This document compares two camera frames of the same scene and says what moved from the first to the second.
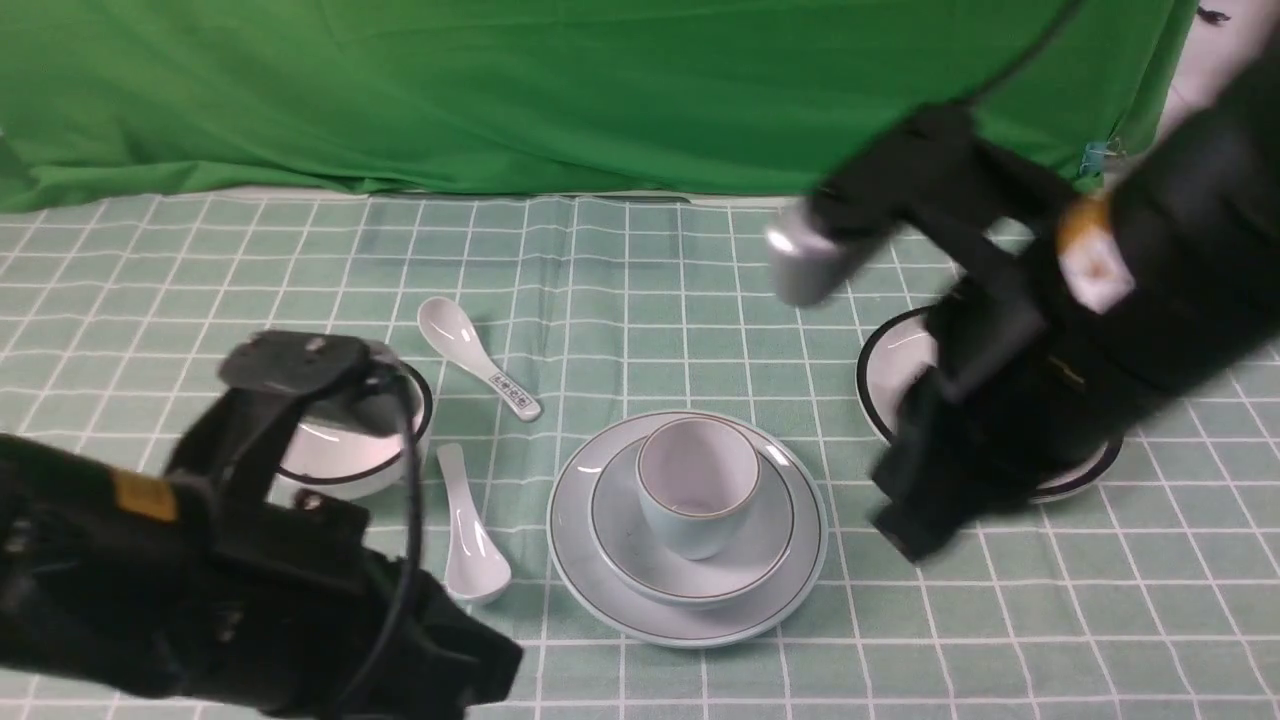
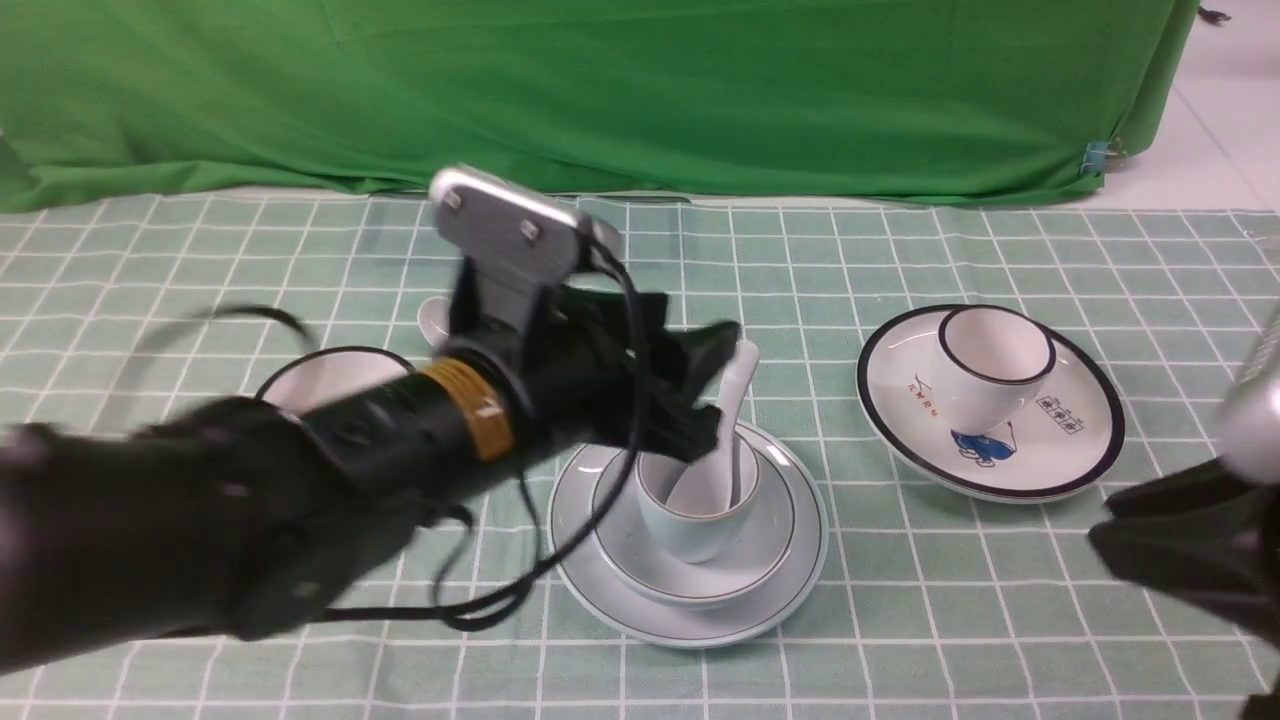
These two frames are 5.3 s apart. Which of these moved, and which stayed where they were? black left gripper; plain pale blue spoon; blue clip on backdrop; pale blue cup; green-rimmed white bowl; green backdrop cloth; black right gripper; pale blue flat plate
Moved: black right gripper; plain pale blue spoon; black left gripper
Stayed: pale blue cup; green-rimmed white bowl; green backdrop cloth; pale blue flat plate; blue clip on backdrop
